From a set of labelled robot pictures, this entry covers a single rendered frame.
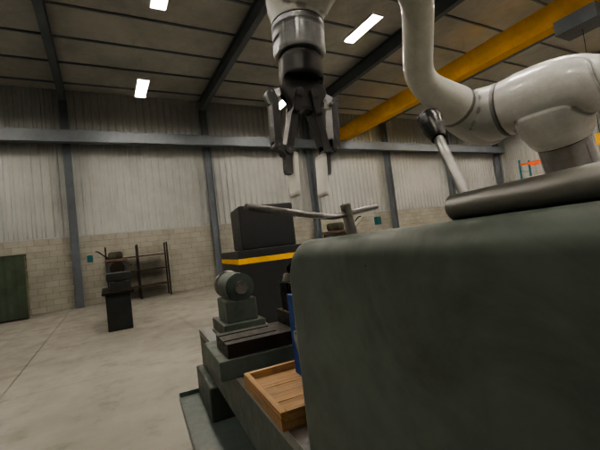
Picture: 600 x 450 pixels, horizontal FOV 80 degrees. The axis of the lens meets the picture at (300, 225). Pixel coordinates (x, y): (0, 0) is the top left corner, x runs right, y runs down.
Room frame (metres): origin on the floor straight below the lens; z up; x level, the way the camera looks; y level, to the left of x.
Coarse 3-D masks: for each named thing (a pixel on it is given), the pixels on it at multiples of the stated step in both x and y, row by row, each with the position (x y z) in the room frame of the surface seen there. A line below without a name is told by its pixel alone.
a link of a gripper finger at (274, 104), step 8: (272, 88) 0.56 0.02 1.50; (264, 96) 0.58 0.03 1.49; (272, 96) 0.56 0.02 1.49; (272, 104) 0.56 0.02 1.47; (272, 112) 0.56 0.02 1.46; (272, 120) 0.56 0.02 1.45; (272, 128) 0.57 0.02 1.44; (280, 128) 0.57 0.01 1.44; (272, 136) 0.57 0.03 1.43; (280, 136) 0.56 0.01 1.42; (272, 144) 0.58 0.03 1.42; (280, 144) 0.56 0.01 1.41
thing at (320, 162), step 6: (318, 156) 0.61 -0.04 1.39; (324, 156) 0.59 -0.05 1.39; (318, 162) 0.61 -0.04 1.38; (324, 162) 0.59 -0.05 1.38; (318, 168) 0.61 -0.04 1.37; (324, 168) 0.59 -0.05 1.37; (318, 174) 0.61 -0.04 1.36; (324, 174) 0.59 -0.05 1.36; (318, 180) 0.61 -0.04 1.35; (324, 180) 0.59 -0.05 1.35; (318, 186) 0.61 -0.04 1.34; (324, 186) 0.59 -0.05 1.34; (318, 192) 0.61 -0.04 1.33; (324, 192) 0.59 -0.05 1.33
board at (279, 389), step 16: (272, 368) 1.07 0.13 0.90; (288, 368) 1.09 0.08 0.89; (256, 384) 0.95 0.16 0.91; (272, 384) 0.99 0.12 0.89; (288, 384) 0.98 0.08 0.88; (256, 400) 0.94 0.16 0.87; (272, 400) 0.84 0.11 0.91; (288, 400) 0.88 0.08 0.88; (272, 416) 0.82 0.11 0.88; (288, 416) 0.78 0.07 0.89; (304, 416) 0.79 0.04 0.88
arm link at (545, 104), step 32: (544, 64) 0.73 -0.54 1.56; (576, 64) 0.69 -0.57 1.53; (512, 96) 0.77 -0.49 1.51; (544, 96) 0.72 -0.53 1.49; (576, 96) 0.69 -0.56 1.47; (512, 128) 0.81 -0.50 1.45; (544, 128) 0.75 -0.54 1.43; (576, 128) 0.73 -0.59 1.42; (544, 160) 0.82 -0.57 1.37; (576, 160) 0.77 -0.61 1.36
